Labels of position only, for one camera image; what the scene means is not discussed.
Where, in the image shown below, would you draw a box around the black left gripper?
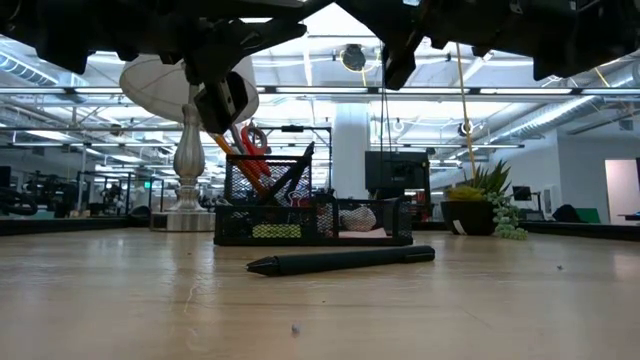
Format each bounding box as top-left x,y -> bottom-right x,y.
99,0 -> 335,136

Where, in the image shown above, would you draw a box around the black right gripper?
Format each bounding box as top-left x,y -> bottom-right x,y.
334,0 -> 452,93

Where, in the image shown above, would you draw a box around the red-handled scissors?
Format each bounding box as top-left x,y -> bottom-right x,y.
230,123 -> 274,194

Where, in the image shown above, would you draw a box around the orange pencil with pink eraser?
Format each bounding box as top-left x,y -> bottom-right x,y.
211,131 -> 272,199

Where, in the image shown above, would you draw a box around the black pen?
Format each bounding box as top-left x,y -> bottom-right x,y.
286,140 -> 318,202
245,244 -> 437,278
258,149 -> 314,206

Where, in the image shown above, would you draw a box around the yellow-green highlighter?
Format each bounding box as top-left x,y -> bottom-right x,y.
252,223 -> 303,240

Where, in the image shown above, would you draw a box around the black mesh desk organizer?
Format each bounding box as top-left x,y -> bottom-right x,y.
213,153 -> 416,248

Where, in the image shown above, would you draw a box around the white shade silver table lamp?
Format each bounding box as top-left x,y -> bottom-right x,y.
118,53 -> 260,233

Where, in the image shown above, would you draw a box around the black monitor screen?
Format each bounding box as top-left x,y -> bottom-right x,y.
363,150 -> 431,191

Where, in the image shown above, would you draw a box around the potted succulent plant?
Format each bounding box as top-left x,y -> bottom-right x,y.
439,159 -> 530,241

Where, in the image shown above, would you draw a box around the green box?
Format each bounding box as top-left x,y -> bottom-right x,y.
574,207 -> 602,225

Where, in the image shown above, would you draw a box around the black ceiling cable reel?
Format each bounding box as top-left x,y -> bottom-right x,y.
341,43 -> 369,72

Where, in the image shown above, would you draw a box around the black background gantry frame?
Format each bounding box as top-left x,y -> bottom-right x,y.
259,123 -> 335,194

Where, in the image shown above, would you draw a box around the yellow hanging cable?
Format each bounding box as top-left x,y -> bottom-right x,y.
454,42 -> 479,179

